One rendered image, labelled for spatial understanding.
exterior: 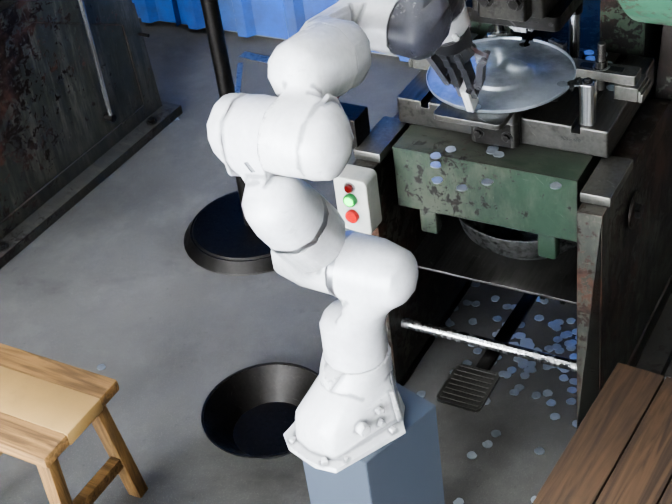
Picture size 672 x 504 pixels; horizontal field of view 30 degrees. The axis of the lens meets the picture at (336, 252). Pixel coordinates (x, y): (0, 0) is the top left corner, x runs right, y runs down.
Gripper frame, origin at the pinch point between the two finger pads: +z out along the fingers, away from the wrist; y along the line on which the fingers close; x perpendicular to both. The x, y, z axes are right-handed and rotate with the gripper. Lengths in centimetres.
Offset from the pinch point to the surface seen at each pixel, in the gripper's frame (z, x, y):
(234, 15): 124, 98, -147
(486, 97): 5.9, 3.9, 0.9
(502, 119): 3.4, -2.0, 6.5
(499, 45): 14.2, 21.9, -3.9
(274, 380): 67, -42, -49
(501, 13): -1.3, 18.3, 0.6
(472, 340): 60, -24, -4
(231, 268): 84, -10, -82
